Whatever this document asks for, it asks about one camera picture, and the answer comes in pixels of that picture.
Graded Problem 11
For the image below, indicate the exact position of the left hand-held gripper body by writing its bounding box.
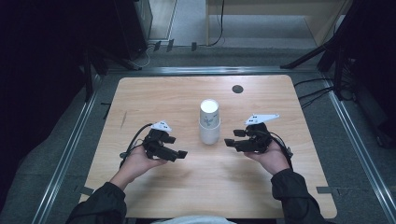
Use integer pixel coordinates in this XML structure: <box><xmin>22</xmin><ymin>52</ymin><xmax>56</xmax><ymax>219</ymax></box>
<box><xmin>142</xmin><ymin>120</ymin><xmax>173</xmax><ymax>161</ymax></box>

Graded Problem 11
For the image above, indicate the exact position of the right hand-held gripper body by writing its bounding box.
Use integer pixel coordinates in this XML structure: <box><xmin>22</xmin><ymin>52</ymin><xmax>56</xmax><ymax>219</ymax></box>
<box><xmin>244</xmin><ymin>113</ymin><xmax>280</xmax><ymax>153</ymax></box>

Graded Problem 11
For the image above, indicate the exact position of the stack of white cups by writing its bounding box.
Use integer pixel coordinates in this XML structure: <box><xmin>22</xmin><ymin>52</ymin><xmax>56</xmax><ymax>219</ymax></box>
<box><xmin>198</xmin><ymin>98</ymin><xmax>221</xmax><ymax>146</ymax></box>

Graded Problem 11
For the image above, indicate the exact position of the person's left hand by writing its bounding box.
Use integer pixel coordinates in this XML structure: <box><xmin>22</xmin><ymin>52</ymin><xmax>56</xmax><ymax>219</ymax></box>
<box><xmin>120</xmin><ymin>144</ymin><xmax>169</xmax><ymax>181</ymax></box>

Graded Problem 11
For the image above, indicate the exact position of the person's right hand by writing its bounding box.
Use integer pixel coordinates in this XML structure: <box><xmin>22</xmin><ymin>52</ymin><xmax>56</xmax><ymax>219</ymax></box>
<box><xmin>244</xmin><ymin>139</ymin><xmax>292</xmax><ymax>175</ymax></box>

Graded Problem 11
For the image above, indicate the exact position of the black metal stand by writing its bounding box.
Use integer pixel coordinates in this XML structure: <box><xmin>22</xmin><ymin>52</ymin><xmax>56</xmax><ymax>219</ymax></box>
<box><xmin>82</xmin><ymin>46</ymin><xmax>143</xmax><ymax>101</ymax></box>

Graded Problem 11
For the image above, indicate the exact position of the black tripod stand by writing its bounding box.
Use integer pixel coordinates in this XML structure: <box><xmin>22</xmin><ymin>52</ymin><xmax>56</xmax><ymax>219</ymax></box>
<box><xmin>279</xmin><ymin>0</ymin><xmax>375</xmax><ymax>101</ymax></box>

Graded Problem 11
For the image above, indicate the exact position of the black cabinet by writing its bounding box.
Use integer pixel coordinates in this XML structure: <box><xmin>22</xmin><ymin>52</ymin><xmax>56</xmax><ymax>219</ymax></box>
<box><xmin>113</xmin><ymin>0</ymin><xmax>153</xmax><ymax>60</ymax></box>

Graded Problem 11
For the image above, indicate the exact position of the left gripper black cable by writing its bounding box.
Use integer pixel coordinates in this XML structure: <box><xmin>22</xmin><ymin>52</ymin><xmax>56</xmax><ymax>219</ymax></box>
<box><xmin>119</xmin><ymin>123</ymin><xmax>154</xmax><ymax>168</ymax></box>

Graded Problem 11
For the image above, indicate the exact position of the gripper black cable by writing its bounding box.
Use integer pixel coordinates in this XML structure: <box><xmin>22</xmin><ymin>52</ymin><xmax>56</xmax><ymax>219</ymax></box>
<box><xmin>270</xmin><ymin>131</ymin><xmax>294</xmax><ymax>171</ymax></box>
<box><xmin>119</xmin><ymin>123</ymin><xmax>154</xmax><ymax>168</ymax></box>

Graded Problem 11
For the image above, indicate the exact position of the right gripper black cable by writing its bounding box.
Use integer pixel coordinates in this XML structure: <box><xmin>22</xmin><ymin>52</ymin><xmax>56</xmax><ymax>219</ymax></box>
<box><xmin>270</xmin><ymin>131</ymin><xmax>294</xmax><ymax>171</ymax></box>

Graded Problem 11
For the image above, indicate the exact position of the black floor cable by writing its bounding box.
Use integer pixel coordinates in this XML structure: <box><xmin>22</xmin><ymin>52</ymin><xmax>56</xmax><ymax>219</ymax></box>
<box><xmin>298</xmin><ymin>87</ymin><xmax>334</xmax><ymax>101</ymax></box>
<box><xmin>301</xmin><ymin>90</ymin><xmax>333</xmax><ymax>109</ymax></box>
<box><xmin>293</xmin><ymin>77</ymin><xmax>334</xmax><ymax>88</ymax></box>

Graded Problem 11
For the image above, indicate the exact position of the white floor cable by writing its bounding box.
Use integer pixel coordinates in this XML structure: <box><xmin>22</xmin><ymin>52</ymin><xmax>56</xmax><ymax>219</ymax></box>
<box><xmin>135</xmin><ymin>43</ymin><xmax>156</xmax><ymax>69</ymax></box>

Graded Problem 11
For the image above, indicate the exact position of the aluminium floor rail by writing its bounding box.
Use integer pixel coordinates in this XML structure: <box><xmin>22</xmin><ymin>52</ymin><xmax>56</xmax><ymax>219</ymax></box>
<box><xmin>32</xmin><ymin>90</ymin><xmax>101</xmax><ymax>224</ymax></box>
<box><xmin>323</xmin><ymin>78</ymin><xmax>396</xmax><ymax>223</ymax></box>

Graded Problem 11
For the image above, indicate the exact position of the hanging black cable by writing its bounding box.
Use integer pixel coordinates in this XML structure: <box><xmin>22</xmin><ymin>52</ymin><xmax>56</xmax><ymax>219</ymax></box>
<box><xmin>208</xmin><ymin>0</ymin><xmax>226</xmax><ymax>48</ymax></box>

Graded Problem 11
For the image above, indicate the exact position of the light wooden furniture frame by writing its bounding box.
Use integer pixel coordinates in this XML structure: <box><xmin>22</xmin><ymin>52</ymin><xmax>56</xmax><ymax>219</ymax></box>
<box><xmin>205</xmin><ymin>0</ymin><xmax>354</xmax><ymax>48</ymax></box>

